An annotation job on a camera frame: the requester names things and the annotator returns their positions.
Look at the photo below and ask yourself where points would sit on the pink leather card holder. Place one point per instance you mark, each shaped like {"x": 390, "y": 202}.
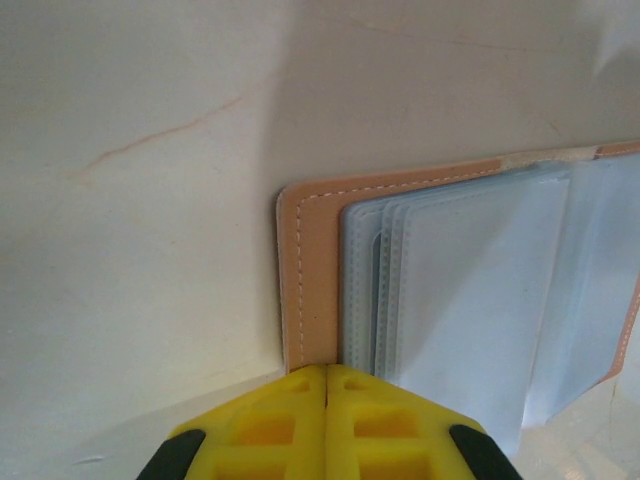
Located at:
{"x": 320, "y": 250}

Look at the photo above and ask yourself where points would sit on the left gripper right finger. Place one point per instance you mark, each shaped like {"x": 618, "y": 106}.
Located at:
{"x": 390, "y": 435}

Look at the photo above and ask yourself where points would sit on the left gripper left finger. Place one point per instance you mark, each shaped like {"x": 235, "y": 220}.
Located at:
{"x": 270, "y": 435}

